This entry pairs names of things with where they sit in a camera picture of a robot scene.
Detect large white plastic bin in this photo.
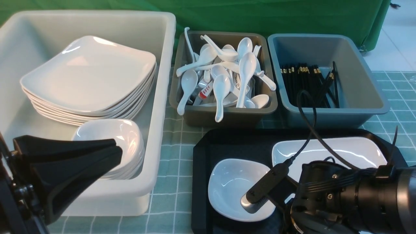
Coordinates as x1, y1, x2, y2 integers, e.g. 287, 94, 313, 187
0, 10, 176, 216

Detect stack of white plates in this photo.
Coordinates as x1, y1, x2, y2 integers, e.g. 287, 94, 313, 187
22, 64, 158, 126

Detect black wrist camera with cable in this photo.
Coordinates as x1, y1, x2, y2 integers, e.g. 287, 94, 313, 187
240, 89, 359, 214

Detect black serving tray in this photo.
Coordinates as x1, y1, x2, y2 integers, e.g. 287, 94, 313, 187
191, 128, 408, 234

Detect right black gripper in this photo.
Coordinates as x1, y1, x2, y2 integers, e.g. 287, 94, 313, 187
283, 161, 359, 234

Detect white ceramic spoon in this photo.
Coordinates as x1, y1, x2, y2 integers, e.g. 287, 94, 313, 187
236, 52, 256, 108

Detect white spoon centre large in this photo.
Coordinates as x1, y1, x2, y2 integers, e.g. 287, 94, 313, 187
213, 74, 231, 123

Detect top small white bowl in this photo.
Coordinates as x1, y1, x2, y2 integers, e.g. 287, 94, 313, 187
72, 119, 145, 179

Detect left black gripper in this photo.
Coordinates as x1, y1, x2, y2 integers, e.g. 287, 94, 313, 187
1, 135, 123, 234

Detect bundle black chopsticks in bin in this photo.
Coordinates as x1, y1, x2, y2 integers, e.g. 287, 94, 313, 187
280, 61, 340, 108

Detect white spoon left hanging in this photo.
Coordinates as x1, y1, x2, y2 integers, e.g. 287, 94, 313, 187
177, 70, 199, 116

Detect white spoon top centre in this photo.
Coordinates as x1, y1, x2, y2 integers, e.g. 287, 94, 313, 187
201, 35, 238, 62

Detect brown plastic spoon bin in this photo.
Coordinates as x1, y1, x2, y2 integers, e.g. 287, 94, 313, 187
183, 31, 278, 128

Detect grey-blue plastic chopstick bin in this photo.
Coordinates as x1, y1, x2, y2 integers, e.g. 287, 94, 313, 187
267, 33, 390, 129

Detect white square bowl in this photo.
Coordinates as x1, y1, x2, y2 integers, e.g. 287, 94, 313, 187
208, 159, 276, 222

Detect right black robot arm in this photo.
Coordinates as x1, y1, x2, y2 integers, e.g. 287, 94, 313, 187
282, 161, 415, 234

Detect green checkered tablecloth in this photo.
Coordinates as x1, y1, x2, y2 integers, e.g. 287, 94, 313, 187
48, 71, 415, 234

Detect white square plate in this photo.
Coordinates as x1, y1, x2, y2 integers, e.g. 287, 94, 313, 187
271, 137, 387, 182
20, 36, 156, 113

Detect green backdrop cloth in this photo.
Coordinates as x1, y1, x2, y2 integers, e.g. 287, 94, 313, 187
0, 0, 390, 51

